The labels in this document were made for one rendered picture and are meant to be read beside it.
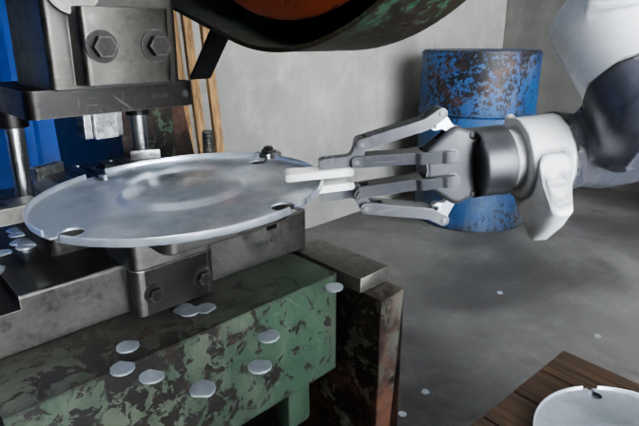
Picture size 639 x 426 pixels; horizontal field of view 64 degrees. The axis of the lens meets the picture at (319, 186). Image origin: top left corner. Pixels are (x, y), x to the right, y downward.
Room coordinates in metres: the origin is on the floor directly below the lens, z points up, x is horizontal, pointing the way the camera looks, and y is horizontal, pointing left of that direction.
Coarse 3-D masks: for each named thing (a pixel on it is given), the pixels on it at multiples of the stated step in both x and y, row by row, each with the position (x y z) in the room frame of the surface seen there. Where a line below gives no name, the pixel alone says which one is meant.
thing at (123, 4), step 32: (32, 0) 0.56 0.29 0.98; (64, 0) 0.55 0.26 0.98; (96, 0) 0.57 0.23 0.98; (128, 0) 0.61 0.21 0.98; (160, 0) 0.64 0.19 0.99; (32, 32) 0.57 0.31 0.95; (64, 32) 0.56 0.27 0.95; (96, 32) 0.55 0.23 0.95; (128, 32) 0.58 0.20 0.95; (160, 32) 0.60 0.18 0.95; (32, 64) 0.58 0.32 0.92; (64, 64) 0.56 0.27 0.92; (96, 64) 0.55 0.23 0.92; (128, 64) 0.57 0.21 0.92; (160, 64) 0.60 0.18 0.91
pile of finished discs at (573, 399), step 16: (544, 400) 0.72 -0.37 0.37; (560, 400) 0.72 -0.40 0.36; (576, 400) 0.72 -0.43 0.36; (592, 400) 0.72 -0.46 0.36; (608, 400) 0.72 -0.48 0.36; (624, 400) 0.72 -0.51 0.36; (544, 416) 0.69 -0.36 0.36; (560, 416) 0.69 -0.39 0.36; (576, 416) 0.69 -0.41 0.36; (592, 416) 0.69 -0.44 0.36; (608, 416) 0.69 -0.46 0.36; (624, 416) 0.69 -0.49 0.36
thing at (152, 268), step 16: (272, 208) 0.49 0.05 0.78; (272, 224) 0.47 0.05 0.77; (208, 240) 0.42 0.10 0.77; (112, 256) 0.53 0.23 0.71; (128, 256) 0.50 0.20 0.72; (144, 256) 0.50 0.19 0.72; (160, 256) 0.52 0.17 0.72; (176, 256) 0.53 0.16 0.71; (192, 256) 0.54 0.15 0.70; (208, 256) 0.56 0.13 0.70; (128, 272) 0.50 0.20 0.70; (144, 272) 0.50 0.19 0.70; (160, 272) 0.51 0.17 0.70; (176, 272) 0.53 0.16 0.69; (192, 272) 0.54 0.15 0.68; (208, 272) 0.55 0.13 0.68; (128, 288) 0.51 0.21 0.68; (144, 288) 0.50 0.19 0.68; (160, 288) 0.51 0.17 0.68; (176, 288) 0.53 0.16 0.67; (192, 288) 0.54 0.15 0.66; (208, 288) 0.56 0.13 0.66; (144, 304) 0.50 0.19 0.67; (160, 304) 0.51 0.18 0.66; (176, 304) 0.53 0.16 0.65
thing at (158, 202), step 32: (160, 160) 0.64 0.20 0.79; (192, 160) 0.64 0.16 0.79; (224, 160) 0.64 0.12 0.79; (256, 160) 0.63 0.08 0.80; (288, 160) 0.61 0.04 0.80; (64, 192) 0.52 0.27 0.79; (96, 192) 0.52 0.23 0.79; (128, 192) 0.49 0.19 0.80; (160, 192) 0.49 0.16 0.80; (192, 192) 0.48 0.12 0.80; (224, 192) 0.48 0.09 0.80; (256, 192) 0.49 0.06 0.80; (288, 192) 0.48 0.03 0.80; (32, 224) 0.42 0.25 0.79; (64, 224) 0.42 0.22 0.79; (96, 224) 0.42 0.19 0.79; (128, 224) 0.41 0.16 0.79; (160, 224) 0.41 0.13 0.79; (192, 224) 0.41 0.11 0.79; (224, 224) 0.40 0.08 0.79; (256, 224) 0.40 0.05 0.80
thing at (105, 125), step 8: (120, 112) 0.66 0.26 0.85; (80, 120) 0.64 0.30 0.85; (88, 120) 0.63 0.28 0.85; (96, 120) 0.63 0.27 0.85; (104, 120) 0.64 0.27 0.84; (112, 120) 0.65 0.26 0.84; (120, 120) 0.66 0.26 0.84; (80, 128) 0.64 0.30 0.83; (88, 128) 0.63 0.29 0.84; (96, 128) 0.63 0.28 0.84; (104, 128) 0.64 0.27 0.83; (112, 128) 0.64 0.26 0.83; (120, 128) 0.66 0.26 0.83; (80, 136) 0.64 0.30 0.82; (88, 136) 0.63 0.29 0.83; (96, 136) 0.63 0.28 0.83; (104, 136) 0.64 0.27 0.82; (112, 136) 0.64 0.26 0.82
